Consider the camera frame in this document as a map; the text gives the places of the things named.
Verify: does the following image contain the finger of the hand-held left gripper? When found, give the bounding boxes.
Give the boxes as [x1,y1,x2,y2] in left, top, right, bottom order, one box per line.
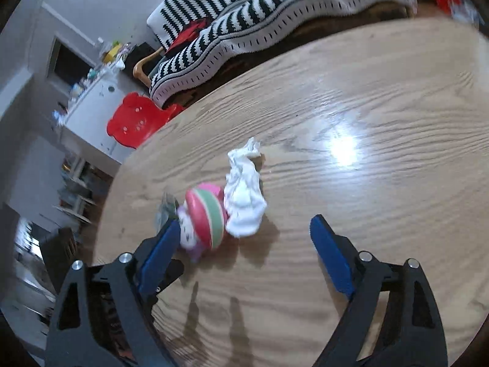
[152,258,185,302]

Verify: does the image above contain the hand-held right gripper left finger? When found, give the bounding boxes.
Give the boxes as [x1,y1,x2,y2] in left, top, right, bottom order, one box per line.
[45,219,182,367]

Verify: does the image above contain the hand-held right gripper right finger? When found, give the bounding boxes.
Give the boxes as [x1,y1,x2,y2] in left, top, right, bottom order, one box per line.
[310,213,448,367]

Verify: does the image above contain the clear plastic wrapper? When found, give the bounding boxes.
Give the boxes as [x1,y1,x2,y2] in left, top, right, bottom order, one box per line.
[156,193,179,231]

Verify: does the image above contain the pink green striped toy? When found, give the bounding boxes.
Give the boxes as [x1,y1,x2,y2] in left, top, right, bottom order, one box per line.
[177,182,227,263]

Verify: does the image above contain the white cloth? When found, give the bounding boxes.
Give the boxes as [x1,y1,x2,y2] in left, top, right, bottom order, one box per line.
[224,137,268,238]

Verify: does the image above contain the white shelf rack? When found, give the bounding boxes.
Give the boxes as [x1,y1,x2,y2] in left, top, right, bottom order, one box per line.
[53,152,97,225]

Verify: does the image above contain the red bear-shaped stool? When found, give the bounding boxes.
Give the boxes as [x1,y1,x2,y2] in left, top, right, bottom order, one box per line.
[106,91,185,150]

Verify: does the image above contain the white cabinet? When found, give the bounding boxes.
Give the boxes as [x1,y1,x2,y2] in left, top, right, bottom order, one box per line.
[59,70,135,166]

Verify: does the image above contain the clutter of bottles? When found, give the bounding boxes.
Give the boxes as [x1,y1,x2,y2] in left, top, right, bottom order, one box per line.
[53,37,133,124]

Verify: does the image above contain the wooden sofa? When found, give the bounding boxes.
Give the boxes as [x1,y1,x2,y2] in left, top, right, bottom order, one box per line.
[132,0,419,108]

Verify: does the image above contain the black cabinet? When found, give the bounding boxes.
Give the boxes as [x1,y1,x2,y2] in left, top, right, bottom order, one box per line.
[124,42,160,78]

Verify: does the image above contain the yellow box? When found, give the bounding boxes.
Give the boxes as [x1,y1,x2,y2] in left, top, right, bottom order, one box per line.
[103,43,123,62]

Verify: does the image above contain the red cloth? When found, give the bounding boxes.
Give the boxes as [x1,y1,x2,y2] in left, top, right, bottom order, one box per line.
[165,18,209,56]

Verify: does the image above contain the black white striped blanket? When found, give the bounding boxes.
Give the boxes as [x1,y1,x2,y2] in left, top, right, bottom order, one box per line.
[147,0,418,102]

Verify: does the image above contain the scattered papers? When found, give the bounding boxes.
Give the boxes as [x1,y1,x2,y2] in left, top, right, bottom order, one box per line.
[450,0,479,28]

